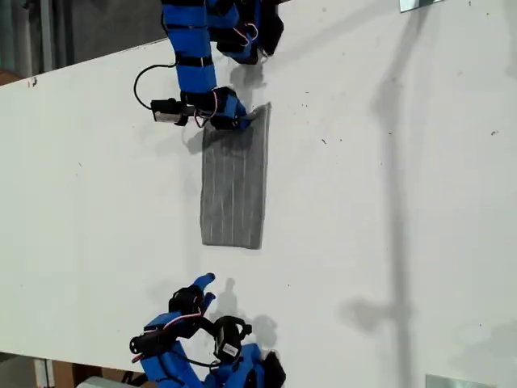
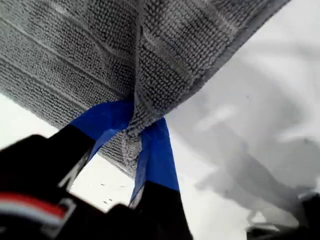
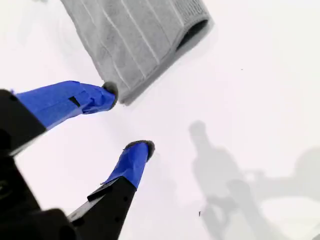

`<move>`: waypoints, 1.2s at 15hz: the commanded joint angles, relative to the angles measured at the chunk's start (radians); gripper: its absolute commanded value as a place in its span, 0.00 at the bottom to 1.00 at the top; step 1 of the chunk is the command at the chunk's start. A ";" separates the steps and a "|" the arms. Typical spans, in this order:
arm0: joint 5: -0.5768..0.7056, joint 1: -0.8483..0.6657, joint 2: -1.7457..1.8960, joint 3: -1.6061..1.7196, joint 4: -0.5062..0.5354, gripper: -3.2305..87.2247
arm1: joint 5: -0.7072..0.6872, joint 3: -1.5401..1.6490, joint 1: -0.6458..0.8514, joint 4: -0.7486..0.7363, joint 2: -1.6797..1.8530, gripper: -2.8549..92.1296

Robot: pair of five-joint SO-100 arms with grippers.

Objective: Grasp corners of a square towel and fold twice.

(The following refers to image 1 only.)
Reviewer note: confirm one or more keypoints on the grey white-striped towel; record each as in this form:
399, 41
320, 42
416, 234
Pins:
234, 194

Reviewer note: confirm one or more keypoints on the white table leg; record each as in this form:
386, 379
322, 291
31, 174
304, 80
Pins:
44, 374

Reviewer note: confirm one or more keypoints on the black camera stalk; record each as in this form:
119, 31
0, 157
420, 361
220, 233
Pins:
193, 110
206, 325

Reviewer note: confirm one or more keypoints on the pale grey plastic box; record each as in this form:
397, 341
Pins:
101, 382

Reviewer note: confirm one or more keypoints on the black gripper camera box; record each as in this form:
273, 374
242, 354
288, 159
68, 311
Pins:
228, 337
166, 111

